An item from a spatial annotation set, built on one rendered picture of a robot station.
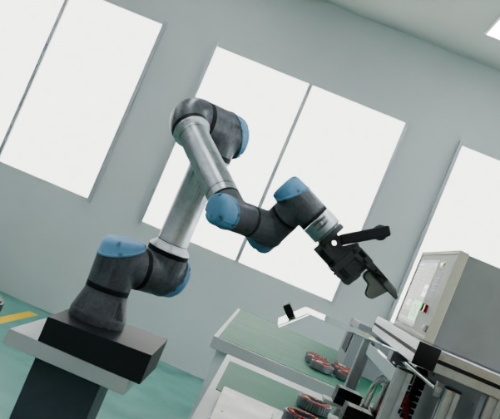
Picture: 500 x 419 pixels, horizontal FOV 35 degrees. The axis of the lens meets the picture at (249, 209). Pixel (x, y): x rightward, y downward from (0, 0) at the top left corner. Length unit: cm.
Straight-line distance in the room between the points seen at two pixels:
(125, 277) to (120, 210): 460
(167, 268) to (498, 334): 87
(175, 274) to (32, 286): 474
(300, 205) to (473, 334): 46
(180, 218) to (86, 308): 34
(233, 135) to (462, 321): 78
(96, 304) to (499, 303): 98
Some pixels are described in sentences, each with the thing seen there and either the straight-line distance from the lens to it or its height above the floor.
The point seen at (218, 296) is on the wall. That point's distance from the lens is 651.
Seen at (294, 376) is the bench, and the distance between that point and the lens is 337.
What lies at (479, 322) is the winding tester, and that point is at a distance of 171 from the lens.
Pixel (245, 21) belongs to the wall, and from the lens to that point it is 679.
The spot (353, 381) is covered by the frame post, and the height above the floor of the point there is 93.
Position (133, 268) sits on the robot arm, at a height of 99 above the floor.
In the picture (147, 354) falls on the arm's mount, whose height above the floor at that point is 82.
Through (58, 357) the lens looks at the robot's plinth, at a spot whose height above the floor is 73.
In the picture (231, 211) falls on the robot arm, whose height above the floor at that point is 121.
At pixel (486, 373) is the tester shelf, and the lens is 161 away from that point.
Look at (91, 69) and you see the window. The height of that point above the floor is 202.
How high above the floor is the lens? 116
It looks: 2 degrees up
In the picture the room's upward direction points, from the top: 23 degrees clockwise
